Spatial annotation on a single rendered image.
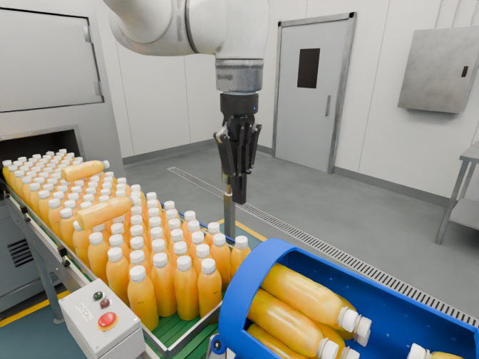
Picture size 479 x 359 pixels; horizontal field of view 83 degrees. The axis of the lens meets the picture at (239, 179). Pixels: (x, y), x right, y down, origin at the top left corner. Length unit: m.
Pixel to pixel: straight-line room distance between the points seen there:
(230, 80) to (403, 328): 0.65
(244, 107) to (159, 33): 0.18
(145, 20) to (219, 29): 0.12
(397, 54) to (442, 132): 1.06
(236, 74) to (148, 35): 0.15
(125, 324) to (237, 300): 0.26
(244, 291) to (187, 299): 0.31
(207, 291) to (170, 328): 0.18
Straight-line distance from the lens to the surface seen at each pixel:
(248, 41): 0.50
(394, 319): 0.78
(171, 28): 0.53
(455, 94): 3.64
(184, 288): 0.85
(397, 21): 4.07
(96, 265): 1.05
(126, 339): 0.72
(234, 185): 0.58
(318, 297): 0.62
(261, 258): 0.62
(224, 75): 0.51
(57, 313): 2.36
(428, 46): 3.71
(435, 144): 3.95
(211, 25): 0.51
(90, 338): 0.72
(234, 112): 0.52
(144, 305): 0.86
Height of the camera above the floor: 1.62
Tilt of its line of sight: 23 degrees down
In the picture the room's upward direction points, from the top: straight up
